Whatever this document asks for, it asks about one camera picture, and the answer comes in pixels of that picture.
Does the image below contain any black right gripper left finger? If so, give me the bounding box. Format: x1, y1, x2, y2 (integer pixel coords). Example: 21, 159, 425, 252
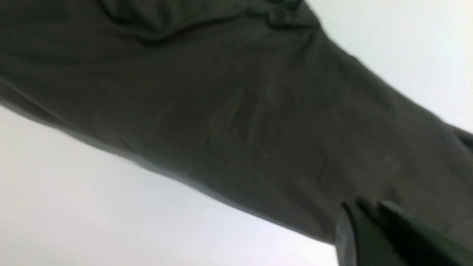
334, 201, 406, 266

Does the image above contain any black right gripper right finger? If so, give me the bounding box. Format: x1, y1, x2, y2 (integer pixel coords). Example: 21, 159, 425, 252
377, 202, 473, 266

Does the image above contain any dark gray long-sleeve top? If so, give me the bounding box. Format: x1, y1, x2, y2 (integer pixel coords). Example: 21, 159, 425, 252
0, 0, 473, 249

